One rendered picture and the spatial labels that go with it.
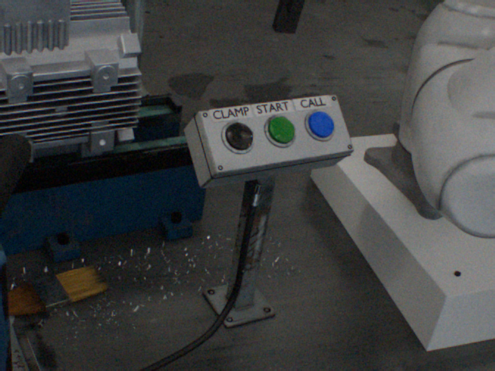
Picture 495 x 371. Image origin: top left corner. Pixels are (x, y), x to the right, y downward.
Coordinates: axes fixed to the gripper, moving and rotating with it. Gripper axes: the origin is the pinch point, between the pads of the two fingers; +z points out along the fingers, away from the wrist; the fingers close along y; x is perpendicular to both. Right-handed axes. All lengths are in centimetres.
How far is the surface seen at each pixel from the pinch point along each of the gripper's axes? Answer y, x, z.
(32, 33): -10.5, 34.5, 0.4
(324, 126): -27.4, 4.7, -0.5
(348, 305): -30.7, -6.0, 25.6
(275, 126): -28.0, 10.5, -0.6
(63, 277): -22.0, 29.4, 28.2
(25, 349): -63, 38, -10
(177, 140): -7.2, 13.8, 17.6
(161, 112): 0.2, 14.5, 18.5
